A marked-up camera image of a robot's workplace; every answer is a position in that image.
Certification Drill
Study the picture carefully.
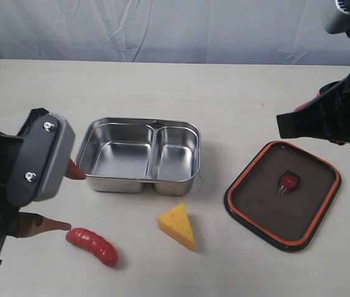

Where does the red toy sausage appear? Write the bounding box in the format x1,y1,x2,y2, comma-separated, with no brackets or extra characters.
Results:
66,228,119,267

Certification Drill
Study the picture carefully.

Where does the dark transparent box lid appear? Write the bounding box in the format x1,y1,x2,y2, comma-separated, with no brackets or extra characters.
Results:
223,141,341,252

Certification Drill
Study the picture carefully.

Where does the blue-grey fabric backdrop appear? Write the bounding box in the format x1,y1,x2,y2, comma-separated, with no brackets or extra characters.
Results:
0,1,350,65

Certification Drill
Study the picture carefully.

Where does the stainless steel lunch box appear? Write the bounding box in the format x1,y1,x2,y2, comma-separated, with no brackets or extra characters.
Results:
75,117,201,196

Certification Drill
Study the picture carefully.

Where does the yellow toy cheese wedge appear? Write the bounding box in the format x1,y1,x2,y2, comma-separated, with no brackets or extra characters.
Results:
157,202,195,251

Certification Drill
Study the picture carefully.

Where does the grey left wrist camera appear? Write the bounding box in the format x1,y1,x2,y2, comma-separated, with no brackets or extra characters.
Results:
6,108,75,207

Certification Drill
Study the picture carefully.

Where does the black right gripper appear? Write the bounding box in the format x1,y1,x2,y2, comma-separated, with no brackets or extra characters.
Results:
276,73,350,145

